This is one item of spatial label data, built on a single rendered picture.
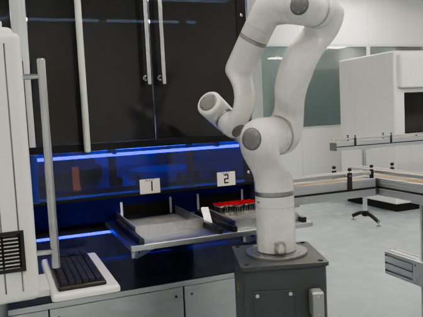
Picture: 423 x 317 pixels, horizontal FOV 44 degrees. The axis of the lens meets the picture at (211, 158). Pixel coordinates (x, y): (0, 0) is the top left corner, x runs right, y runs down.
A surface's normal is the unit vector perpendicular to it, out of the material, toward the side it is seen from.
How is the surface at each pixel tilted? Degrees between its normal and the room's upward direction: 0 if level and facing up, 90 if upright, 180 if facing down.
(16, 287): 90
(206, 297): 90
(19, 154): 90
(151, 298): 90
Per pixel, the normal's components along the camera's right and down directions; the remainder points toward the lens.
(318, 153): 0.36, 0.06
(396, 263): -0.93, 0.07
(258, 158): -0.40, 0.69
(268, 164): -0.22, 0.67
